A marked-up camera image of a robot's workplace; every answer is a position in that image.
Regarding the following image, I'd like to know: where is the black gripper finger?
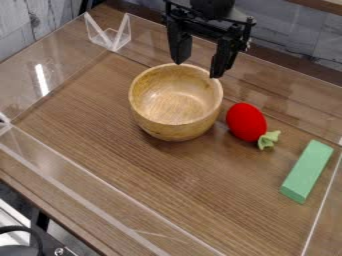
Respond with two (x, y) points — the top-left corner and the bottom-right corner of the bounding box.
(210, 36), (240, 78)
(167, 21), (192, 65)

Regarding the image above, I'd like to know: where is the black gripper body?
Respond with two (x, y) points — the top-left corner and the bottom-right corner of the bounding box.
(163, 0), (256, 51)

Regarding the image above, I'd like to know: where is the red plush fruit green leaf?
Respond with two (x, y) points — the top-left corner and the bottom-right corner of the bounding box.
(226, 102), (280, 150)

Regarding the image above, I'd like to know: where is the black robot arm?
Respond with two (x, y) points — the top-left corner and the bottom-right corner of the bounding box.
(163, 0), (256, 78)

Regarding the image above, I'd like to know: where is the wooden bowl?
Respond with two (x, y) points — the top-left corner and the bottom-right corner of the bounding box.
(128, 63), (223, 141)

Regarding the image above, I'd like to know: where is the green rectangular block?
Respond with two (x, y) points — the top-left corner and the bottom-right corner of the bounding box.
(279, 140), (334, 204)

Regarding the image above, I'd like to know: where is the clear acrylic corner bracket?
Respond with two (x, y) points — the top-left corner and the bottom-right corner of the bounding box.
(84, 12), (131, 52)

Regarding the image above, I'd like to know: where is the black table leg bracket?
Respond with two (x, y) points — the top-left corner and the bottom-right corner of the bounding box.
(31, 207), (96, 256)

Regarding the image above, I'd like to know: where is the black cable bottom left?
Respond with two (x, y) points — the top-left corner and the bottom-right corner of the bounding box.
(0, 225), (45, 256)

